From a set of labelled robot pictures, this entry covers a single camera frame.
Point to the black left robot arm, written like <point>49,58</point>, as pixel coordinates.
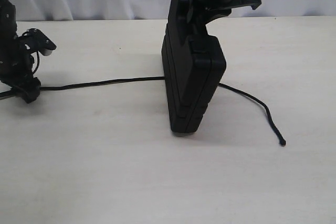
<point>9,37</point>

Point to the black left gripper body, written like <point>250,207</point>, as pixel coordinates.
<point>16,67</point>

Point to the black plastic carrying case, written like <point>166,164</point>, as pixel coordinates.
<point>193,64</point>

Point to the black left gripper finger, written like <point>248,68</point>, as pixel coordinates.
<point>29,89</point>

